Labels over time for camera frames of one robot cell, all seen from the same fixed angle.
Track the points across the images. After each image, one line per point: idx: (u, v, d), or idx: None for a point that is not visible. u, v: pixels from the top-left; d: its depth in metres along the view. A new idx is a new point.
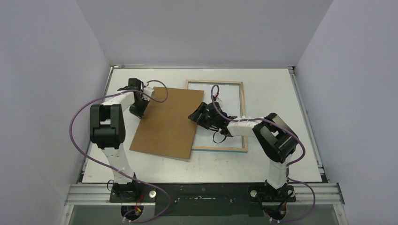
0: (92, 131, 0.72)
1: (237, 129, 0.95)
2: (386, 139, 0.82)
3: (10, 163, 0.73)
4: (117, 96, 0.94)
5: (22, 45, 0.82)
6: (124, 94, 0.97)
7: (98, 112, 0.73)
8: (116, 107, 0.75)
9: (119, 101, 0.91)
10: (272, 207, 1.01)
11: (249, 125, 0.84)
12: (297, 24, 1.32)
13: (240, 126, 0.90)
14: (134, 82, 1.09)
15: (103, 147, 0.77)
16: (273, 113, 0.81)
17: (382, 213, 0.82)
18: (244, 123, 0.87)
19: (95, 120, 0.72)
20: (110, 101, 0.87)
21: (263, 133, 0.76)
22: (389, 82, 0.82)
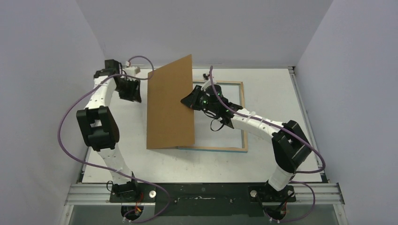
0: (86, 136, 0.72)
1: (241, 123, 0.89)
2: (386, 139, 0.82)
3: (10, 164, 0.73)
4: (98, 90, 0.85)
5: (22, 45, 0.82)
6: (105, 85, 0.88)
7: (86, 119, 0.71)
8: (104, 109, 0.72)
9: (103, 96, 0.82)
10: (272, 207, 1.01)
11: (264, 129, 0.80)
12: (297, 25, 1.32)
13: (248, 125, 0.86)
14: (111, 64, 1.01)
15: (99, 149, 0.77)
16: (292, 121, 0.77)
17: (382, 214, 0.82)
18: (258, 124, 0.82)
19: (86, 127, 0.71)
20: (94, 101, 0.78)
21: (284, 144, 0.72)
22: (389, 83, 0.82)
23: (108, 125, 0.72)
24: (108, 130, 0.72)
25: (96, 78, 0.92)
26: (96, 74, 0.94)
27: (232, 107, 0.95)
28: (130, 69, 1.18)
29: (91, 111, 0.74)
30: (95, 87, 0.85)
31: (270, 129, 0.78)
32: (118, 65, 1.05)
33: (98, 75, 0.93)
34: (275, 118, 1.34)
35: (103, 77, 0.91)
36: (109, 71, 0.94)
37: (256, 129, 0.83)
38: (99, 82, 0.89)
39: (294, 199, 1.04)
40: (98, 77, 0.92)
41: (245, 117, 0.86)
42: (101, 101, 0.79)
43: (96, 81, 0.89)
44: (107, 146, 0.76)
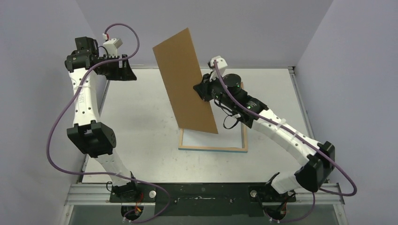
0: (82, 147, 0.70)
1: (265, 129, 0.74)
2: (386, 139, 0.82)
3: (10, 164, 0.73)
4: (80, 95, 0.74)
5: (23, 45, 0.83)
6: (87, 86, 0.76)
7: (79, 136, 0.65)
8: (97, 125, 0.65)
9: (90, 104, 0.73)
10: (272, 207, 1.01)
11: (296, 146, 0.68)
12: (297, 24, 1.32)
13: (277, 136, 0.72)
14: (85, 44, 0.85)
15: (96, 155, 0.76)
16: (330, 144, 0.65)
17: (382, 213, 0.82)
18: (289, 139, 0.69)
19: (80, 141, 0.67)
20: (82, 114, 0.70)
21: (318, 170, 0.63)
22: (389, 82, 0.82)
23: (103, 138, 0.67)
24: (104, 142, 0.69)
25: (72, 71, 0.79)
26: (70, 64, 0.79)
27: (253, 103, 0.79)
28: (107, 44, 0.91)
29: (81, 126, 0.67)
30: (76, 91, 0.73)
31: (306, 148, 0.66)
32: (93, 44, 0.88)
33: (72, 66, 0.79)
34: None
35: (80, 70, 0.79)
36: (85, 54, 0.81)
37: (285, 142, 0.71)
38: (77, 82, 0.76)
39: (293, 199, 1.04)
40: (74, 70, 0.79)
41: (274, 124, 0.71)
42: (90, 112, 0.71)
43: (73, 80, 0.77)
44: (104, 151, 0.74)
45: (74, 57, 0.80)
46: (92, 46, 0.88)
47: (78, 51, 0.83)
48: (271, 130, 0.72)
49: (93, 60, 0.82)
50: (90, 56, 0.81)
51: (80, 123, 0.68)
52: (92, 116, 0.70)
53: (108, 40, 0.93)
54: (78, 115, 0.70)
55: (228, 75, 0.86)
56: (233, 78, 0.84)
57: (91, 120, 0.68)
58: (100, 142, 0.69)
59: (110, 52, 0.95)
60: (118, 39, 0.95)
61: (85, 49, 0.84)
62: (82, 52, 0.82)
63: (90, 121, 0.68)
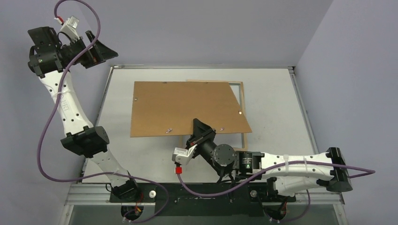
0: (79, 152, 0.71)
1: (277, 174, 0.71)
2: (386, 138, 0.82)
3: (10, 163, 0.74)
4: (62, 102, 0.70)
5: (22, 45, 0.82)
6: (67, 91, 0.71)
7: (74, 142, 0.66)
8: (92, 131, 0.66)
9: (76, 109, 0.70)
10: (272, 207, 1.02)
11: (314, 171, 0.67)
12: (297, 25, 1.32)
13: (291, 173, 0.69)
14: (44, 38, 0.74)
15: (92, 155, 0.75)
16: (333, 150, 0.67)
17: (381, 213, 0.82)
18: (304, 169, 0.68)
19: (76, 147, 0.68)
20: (72, 122, 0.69)
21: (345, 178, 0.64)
22: (390, 81, 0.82)
23: (101, 139, 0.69)
24: (101, 143, 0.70)
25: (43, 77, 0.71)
26: (40, 69, 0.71)
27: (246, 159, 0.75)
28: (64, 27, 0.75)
29: (74, 134, 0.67)
30: (56, 98, 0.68)
31: (323, 168, 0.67)
32: (53, 36, 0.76)
33: (43, 71, 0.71)
34: (275, 118, 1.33)
35: (53, 73, 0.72)
36: (50, 51, 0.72)
37: (301, 174, 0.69)
38: (54, 88, 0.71)
39: (293, 199, 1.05)
40: (46, 74, 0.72)
41: (282, 166, 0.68)
42: (80, 119, 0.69)
43: (49, 86, 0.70)
44: (99, 151, 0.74)
45: (39, 58, 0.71)
46: (52, 37, 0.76)
47: (38, 48, 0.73)
48: (284, 172, 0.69)
49: (61, 57, 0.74)
50: (57, 53, 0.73)
51: (72, 131, 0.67)
52: (84, 122, 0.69)
53: (63, 23, 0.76)
54: (67, 123, 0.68)
55: (216, 149, 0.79)
56: (224, 148, 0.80)
57: (84, 126, 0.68)
58: (96, 143, 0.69)
59: (72, 36, 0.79)
60: (74, 17, 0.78)
61: (46, 45, 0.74)
62: (46, 49, 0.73)
63: (83, 127, 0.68)
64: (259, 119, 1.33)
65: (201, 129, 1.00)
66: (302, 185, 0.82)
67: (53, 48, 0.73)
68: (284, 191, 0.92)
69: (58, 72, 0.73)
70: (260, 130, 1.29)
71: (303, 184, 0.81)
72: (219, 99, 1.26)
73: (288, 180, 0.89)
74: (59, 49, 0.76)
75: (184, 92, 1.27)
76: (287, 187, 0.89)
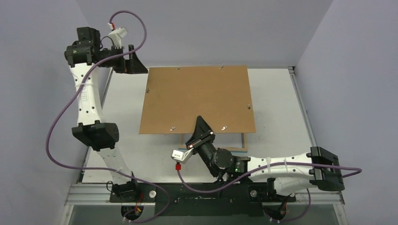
0: (87, 142, 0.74)
1: (263, 176, 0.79)
2: (386, 138, 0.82)
3: (10, 163, 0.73)
4: (83, 93, 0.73)
5: (23, 45, 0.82)
6: (89, 83, 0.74)
7: (84, 133, 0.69)
8: (101, 125, 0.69)
9: (93, 102, 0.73)
10: (272, 207, 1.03)
11: (294, 171, 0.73)
12: (297, 25, 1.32)
13: (274, 174, 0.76)
14: (87, 34, 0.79)
15: (99, 148, 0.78)
16: (313, 149, 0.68)
17: (381, 213, 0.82)
18: (285, 169, 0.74)
19: (85, 138, 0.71)
20: (86, 114, 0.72)
21: (328, 176, 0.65)
22: (390, 81, 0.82)
23: (108, 135, 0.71)
24: (108, 138, 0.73)
25: (73, 66, 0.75)
26: (71, 59, 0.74)
27: (238, 163, 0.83)
28: (112, 34, 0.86)
29: (86, 125, 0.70)
30: (78, 89, 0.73)
31: (302, 168, 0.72)
32: (96, 35, 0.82)
33: (74, 61, 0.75)
34: (275, 118, 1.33)
35: (82, 65, 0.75)
36: (86, 45, 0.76)
37: (283, 174, 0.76)
38: (80, 78, 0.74)
39: (293, 199, 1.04)
40: (76, 64, 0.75)
41: (264, 168, 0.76)
42: (94, 112, 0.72)
43: (75, 77, 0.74)
44: (106, 146, 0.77)
45: (74, 50, 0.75)
46: (95, 37, 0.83)
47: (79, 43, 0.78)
48: (267, 173, 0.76)
49: (94, 52, 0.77)
50: (91, 48, 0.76)
51: (84, 123, 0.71)
52: (96, 116, 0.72)
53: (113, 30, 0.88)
54: (82, 114, 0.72)
55: (216, 153, 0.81)
56: (222, 153, 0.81)
57: (95, 120, 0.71)
58: (103, 137, 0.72)
59: (116, 43, 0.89)
60: (125, 28, 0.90)
61: (87, 41, 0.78)
62: (83, 44, 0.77)
63: (95, 121, 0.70)
64: (259, 119, 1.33)
65: (202, 129, 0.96)
66: (297, 185, 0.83)
67: (89, 43, 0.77)
68: (281, 191, 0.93)
69: (87, 65, 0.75)
70: (260, 130, 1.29)
71: (298, 183, 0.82)
72: (234, 96, 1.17)
73: (285, 179, 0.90)
74: (95, 46, 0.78)
75: (202, 86, 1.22)
76: (284, 186, 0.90)
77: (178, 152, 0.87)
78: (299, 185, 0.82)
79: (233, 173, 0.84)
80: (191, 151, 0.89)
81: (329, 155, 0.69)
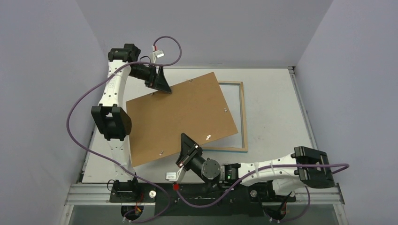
0: (100, 128, 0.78)
1: (253, 180, 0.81)
2: (386, 139, 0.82)
3: (10, 164, 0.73)
4: (111, 81, 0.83)
5: (21, 43, 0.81)
6: (119, 75, 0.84)
7: (100, 115, 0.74)
8: (117, 110, 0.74)
9: (117, 90, 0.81)
10: (272, 207, 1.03)
11: (281, 173, 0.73)
12: (298, 24, 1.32)
13: (263, 177, 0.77)
14: (130, 47, 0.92)
15: (110, 138, 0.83)
16: (297, 148, 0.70)
17: (381, 213, 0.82)
18: (271, 172, 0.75)
19: (100, 121, 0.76)
20: (108, 98, 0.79)
21: (313, 175, 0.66)
22: (390, 82, 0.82)
23: (120, 123, 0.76)
24: (120, 125, 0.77)
25: (110, 61, 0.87)
26: (111, 55, 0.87)
27: (230, 169, 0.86)
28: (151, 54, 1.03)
29: (104, 107, 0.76)
30: (109, 77, 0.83)
31: (288, 169, 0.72)
32: (138, 52, 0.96)
33: (113, 57, 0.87)
34: (275, 118, 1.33)
35: (118, 61, 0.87)
36: (126, 49, 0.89)
37: (272, 177, 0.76)
38: (113, 70, 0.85)
39: (293, 199, 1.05)
40: (113, 60, 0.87)
41: (253, 173, 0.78)
42: (115, 98, 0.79)
43: (110, 68, 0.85)
44: (117, 137, 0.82)
45: (116, 51, 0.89)
46: (136, 53, 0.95)
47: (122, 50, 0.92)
48: (256, 177, 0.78)
49: (131, 56, 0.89)
50: (129, 52, 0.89)
51: (103, 104, 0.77)
52: (116, 101, 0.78)
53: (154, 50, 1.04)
54: (104, 97, 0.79)
55: (204, 164, 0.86)
56: (210, 163, 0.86)
57: (113, 104, 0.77)
58: (116, 125, 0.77)
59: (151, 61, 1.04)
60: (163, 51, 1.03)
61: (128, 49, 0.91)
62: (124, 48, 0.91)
63: (112, 104, 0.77)
64: (259, 119, 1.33)
65: (188, 144, 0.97)
66: (292, 184, 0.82)
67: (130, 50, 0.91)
68: (279, 191, 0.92)
69: (122, 62, 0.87)
70: (260, 129, 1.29)
71: (292, 183, 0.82)
72: (211, 104, 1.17)
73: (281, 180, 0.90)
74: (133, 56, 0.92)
75: (178, 101, 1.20)
76: (281, 187, 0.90)
77: (172, 173, 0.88)
78: (293, 185, 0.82)
79: (226, 180, 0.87)
80: (182, 169, 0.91)
81: (315, 153, 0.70)
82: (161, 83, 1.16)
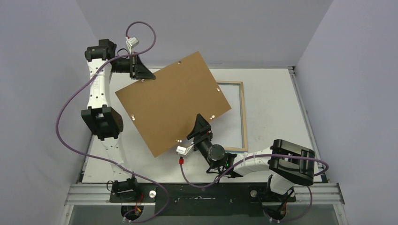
0: (93, 130, 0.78)
1: (242, 168, 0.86)
2: (386, 138, 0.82)
3: (10, 164, 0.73)
4: (95, 82, 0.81)
5: (21, 42, 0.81)
6: (102, 74, 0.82)
7: (92, 117, 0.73)
8: (107, 109, 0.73)
9: (103, 90, 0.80)
10: (272, 207, 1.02)
11: (260, 162, 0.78)
12: (297, 24, 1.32)
13: (248, 166, 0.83)
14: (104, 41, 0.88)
15: (103, 138, 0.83)
16: (276, 140, 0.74)
17: (381, 213, 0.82)
18: (253, 161, 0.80)
19: (92, 123, 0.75)
20: (96, 99, 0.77)
21: (283, 165, 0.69)
22: (390, 81, 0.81)
23: (112, 122, 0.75)
24: (112, 124, 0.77)
25: (89, 61, 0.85)
26: (89, 55, 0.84)
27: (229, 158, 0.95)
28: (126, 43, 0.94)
29: (94, 108, 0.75)
30: (92, 78, 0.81)
31: (267, 160, 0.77)
32: (115, 47, 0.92)
33: (91, 56, 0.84)
34: (275, 118, 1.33)
35: (97, 60, 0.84)
36: (103, 47, 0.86)
37: (256, 166, 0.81)
38: (94, 70, 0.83)
39: (293, 199, 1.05)
40: (93, 60, 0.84)
41: (240, 161, 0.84)
42: (103, 98, 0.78)
43: (90, 68, 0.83)
44: (110, 135, 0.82)
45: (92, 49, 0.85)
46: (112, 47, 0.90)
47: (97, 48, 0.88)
48: (243, 166, 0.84)
49: (110, 53, 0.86)
50: (107, 49, 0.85)
51: (93, 106, 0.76)
52: (105, 101, 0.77)
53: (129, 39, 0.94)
54: (92, 99, 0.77)
55: (211, 147, 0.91)
56: (217, 147, 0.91)
57: (103, 105, 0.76)
58: (109, 124, 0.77)
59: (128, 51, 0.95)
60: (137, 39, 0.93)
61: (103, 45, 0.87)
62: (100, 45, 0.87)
63: (102, 105, 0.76)
64: (259, 119, 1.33)
65: (201, 124, 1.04)
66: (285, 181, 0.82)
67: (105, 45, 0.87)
68: (274, 188, 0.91)
69: (102, 61, 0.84)
70: (260, 130, 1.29)
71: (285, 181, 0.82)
72: (204, 82, 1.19)
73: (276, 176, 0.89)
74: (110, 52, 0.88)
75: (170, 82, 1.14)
76: (275, 183, 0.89)
77: (181, 147, 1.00)
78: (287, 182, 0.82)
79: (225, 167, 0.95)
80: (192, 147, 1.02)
81: (296, 148, 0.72)
82: (144, 70, 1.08)
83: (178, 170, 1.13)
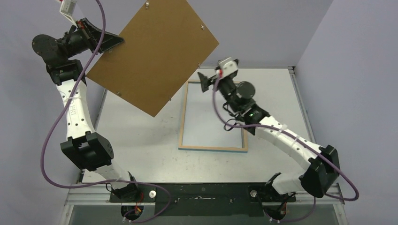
0: (78, 163, 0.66)
1: (270, 135, 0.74)
2: (385, 138, 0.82)
3: (10, 164, 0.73)
4: (71, 107, 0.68)
5: (21, 43, 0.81)
6: (78, 97, 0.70)
7: (74, 149, 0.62)
8: (93, 137, 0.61)
9: (83, 115, 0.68)
10: (272, 207, 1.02)
11: (297, 150, 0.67)
12: (297, 24, 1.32)
13: (278, 139, 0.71)
14: (55, 58, 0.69)
15: (94, 168, 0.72)
16: (330, 146, 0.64)
17: (381, 213, 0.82)
18: (291, 142, 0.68)
19: (75, 156, 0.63)
20: (75, 127, 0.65)
21: (321, 174, 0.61)
22: (389, 82, 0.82)
23: (101, 150, 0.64)
24: (100, 153, 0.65)
25: (59, 85, 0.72)
26: (57, 78, 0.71)
27: (256, 110, 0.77)
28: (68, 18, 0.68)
29: (76, 138, 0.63)
30: (66, 103, 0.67)
31: (305, 152, 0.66)
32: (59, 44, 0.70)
33: (60, 79, 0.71)
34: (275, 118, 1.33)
35: (69, 82, 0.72)
36: (71, 67, 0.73)
37: (287, 146, 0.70)
38: (67, 94, 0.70)
39: (293, 199, 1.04)
40: (62, 83, 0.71)
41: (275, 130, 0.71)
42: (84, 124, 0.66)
43: (63, 93, 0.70)
44: (102, 164, 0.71)
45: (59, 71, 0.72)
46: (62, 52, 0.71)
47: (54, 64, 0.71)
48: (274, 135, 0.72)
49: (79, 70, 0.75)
50: (75, 68, 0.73)
51: (73, 136, 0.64)
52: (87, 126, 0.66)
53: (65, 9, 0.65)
54: (71, 128, 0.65)
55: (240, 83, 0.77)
56: (245, 86, 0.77)
57: (86, 131, 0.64)
58: (96, 153, 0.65)
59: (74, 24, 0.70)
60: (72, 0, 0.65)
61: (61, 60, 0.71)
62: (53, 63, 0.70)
63: (85, 132, 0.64)
64: None
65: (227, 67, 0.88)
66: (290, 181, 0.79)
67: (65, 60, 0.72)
68: (278, 185, 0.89)
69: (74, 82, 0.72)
70: None
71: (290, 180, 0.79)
72: (177, 20, 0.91)
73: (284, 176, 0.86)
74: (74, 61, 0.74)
75: (139, 41, 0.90)
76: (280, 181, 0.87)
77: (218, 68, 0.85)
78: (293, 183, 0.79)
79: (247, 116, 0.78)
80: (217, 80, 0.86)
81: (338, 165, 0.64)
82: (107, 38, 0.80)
83: (178, 170, 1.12)
